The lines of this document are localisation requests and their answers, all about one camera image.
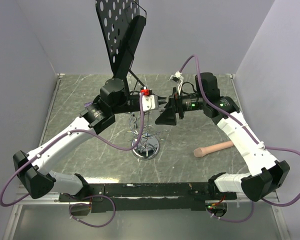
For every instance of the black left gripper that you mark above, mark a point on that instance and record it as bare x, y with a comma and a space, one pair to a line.
160, 98

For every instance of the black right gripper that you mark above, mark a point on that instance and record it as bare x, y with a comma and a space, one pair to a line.
168, 114

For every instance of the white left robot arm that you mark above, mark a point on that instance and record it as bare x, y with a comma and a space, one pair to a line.
34, 169

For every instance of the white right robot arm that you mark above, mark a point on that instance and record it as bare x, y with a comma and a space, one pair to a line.
266, 173

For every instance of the chrome wine glass rack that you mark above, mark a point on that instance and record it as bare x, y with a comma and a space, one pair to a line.
149, 144

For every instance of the purple glitter microphone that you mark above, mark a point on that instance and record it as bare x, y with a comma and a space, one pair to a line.
87, 104

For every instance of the black music stand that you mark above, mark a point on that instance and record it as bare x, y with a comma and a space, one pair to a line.
122, 23

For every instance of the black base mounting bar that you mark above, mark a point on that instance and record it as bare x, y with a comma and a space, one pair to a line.
149, 196

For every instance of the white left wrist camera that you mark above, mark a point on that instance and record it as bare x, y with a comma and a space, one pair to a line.
149, 101

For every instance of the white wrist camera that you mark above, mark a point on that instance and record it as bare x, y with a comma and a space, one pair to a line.
149, 101
177, 77

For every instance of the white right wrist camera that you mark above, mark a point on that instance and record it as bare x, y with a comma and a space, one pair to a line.
177, 77

